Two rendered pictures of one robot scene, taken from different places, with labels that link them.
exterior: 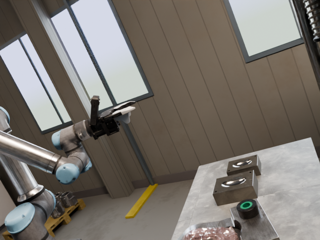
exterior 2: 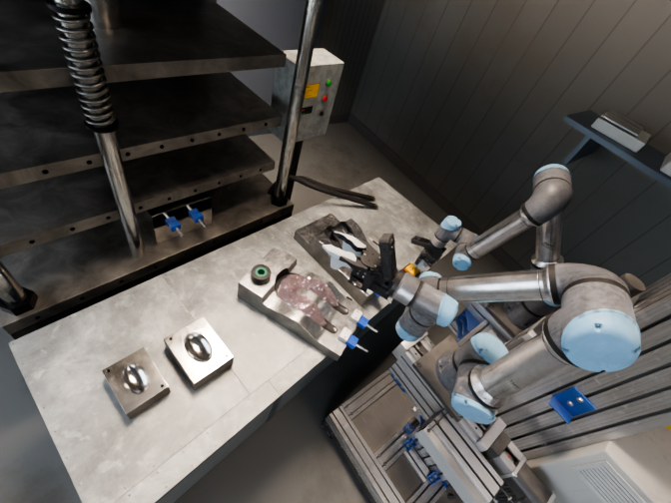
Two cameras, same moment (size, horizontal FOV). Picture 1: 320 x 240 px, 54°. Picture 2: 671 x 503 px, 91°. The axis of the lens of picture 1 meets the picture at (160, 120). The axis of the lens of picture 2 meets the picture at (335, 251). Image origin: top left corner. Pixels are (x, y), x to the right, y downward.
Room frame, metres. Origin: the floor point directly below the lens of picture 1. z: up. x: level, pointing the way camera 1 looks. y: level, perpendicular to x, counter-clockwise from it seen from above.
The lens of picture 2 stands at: (1.84, 0.14, 2.05)
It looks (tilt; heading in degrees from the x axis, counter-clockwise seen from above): 47 degrees down; 185
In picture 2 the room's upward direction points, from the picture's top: 22 degrees clockwise
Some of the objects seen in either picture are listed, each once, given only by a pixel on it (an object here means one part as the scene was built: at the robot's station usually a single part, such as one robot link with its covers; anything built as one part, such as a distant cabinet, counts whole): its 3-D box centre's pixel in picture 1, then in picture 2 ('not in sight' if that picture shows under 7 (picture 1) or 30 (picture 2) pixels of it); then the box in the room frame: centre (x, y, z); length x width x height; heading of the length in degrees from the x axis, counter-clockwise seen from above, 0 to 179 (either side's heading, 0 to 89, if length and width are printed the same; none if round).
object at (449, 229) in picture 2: not in sight; (448, 229); (0.58, 0.48, 1.17); 0.09 x 0.08 x 0.11; 85
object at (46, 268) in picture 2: not in sight; (142, 199); (0.88, -0.94, 0.75); 1.30 x 0.84 x 0.06; 156
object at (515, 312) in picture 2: not in sight; (527, 309); (0.75, 0.91, 1.09); 0.15 x 0.15 x 0.10
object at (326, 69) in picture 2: not in sight; (288, 179); (0.21, -0.45, 0.73); 0.30 x 0.22 x 1.47; 156
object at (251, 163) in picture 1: (244, 167); (137, 381); (1.61, -0.31, 0.83); 0.17 x 0.13 x 0.06; 66
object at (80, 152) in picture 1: (77, 160); (416, 317); (1.26, 0.37, 1.33); 0.11 x 0.08 x 0.11; 174
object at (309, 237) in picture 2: not in sight; (346, 251); (0.69, 0.10, 0.87); 0.50 x 0.26 x 0.14; 66
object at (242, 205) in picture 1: (247, 208); (261, 273); (1.08, -0.17, 0.93); 0.08 x 0.08 x 0.04
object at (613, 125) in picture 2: not in sight; (622, 129); (-0.61, 1.27, 1.52); 0.31 x 0.30 x 0.08; 58
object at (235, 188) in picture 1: (235, 187); (199, 351); (1.43, -0.21, 0.83); 0.20 x 0.15 x 0.07; 66
